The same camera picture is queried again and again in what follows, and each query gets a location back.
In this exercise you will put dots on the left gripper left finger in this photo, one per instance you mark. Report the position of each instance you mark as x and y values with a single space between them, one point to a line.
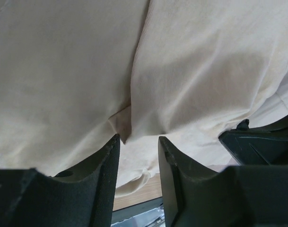
80 196

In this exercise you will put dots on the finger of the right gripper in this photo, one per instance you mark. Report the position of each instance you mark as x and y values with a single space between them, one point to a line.
267 145

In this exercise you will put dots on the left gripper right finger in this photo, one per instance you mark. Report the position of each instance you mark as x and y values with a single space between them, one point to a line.
238 196

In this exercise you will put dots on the beige t shirt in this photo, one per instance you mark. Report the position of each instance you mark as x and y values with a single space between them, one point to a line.
75 72

